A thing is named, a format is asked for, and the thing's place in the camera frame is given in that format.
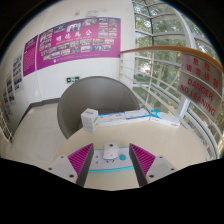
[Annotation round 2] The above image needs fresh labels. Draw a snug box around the silver red-lettered warning sign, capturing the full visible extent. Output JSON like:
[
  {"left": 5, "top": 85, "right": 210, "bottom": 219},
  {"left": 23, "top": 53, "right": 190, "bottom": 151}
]
[{"left": 177, "top": 53, "right": 224, "bottom": 123}]

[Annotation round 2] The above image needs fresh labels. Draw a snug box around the narrow purple text poster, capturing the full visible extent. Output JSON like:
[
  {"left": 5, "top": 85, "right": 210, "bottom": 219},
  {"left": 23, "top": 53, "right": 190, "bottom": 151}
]
[{"left": 22, "top": 34, "right": 39, "bottom": 78}]

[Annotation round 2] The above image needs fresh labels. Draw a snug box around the large purple photo poster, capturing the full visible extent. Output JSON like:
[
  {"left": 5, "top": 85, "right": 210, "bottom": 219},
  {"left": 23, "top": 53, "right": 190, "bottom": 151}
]
[{"left": 35, "top": 17, "right": 122, "bottom": 71}]

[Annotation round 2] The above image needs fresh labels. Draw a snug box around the green exit sign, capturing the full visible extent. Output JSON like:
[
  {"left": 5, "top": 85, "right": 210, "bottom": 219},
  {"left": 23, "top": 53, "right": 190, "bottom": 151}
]
[{"left": 65, "top": 76, "right": 80, "bottom": 84}]

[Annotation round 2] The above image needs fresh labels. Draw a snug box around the white metal railing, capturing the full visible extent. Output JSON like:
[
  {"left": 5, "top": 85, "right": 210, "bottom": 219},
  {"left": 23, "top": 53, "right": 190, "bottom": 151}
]
[{"left": 119, "top": 49, "right": 224, "bottom": 161}]

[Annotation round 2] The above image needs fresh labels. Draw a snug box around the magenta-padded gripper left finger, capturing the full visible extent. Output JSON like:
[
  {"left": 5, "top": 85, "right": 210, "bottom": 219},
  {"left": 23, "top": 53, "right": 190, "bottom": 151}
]
[{"left": 46, "top": 142, "right": 95, "bottom": 187}]

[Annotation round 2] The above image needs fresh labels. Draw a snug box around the small upright white carton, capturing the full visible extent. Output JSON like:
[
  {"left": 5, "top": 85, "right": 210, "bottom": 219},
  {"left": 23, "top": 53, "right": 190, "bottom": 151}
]
[{"left": 80, "top": 108, "right": 100, "bottom": 134}]

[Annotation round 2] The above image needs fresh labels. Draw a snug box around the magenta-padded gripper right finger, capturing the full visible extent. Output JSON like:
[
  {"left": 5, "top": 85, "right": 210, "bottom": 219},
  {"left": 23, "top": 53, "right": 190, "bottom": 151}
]
[{"left": 128, "top": 142, "right": 178, "bottom": 187}]

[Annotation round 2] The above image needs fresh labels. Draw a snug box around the orange wooden handrail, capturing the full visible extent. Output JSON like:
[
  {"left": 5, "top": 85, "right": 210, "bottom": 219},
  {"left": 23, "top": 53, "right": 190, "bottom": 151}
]
[{"left": 119, "top": 45, "right": 224, "bottom": 73}]

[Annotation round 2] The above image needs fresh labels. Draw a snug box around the grey rounded tub chair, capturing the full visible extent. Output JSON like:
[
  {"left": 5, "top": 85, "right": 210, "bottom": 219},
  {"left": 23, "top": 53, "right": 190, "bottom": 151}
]
[{"left": 56, "top": 75, "right": 141, "bottom": 140}]

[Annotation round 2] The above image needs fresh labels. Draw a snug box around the white photo wall poster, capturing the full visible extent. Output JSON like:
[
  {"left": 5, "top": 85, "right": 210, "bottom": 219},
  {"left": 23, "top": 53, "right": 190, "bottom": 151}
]
[
  {"left": 5, "top": 73, "right": 17, "bottom": 107},
  {"left": 12, "top": 51, "right": 25, "bottom": 94}
]

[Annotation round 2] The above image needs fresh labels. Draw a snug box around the flat white blue-striped box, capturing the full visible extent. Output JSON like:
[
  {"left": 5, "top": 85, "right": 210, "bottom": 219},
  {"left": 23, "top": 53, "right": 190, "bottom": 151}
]
[
  {"left": 97, "top": 112, "right": 128, "bottom": 129},
  {"left": 123, "top": 108, "right": 151, "bottom": 124}
]

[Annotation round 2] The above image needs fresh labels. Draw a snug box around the white-framed glass window wall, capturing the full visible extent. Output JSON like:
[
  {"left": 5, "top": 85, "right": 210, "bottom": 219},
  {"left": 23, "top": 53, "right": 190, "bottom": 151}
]
[{"left": 131, "top": 0, "right": 224, "bottom": 158}]

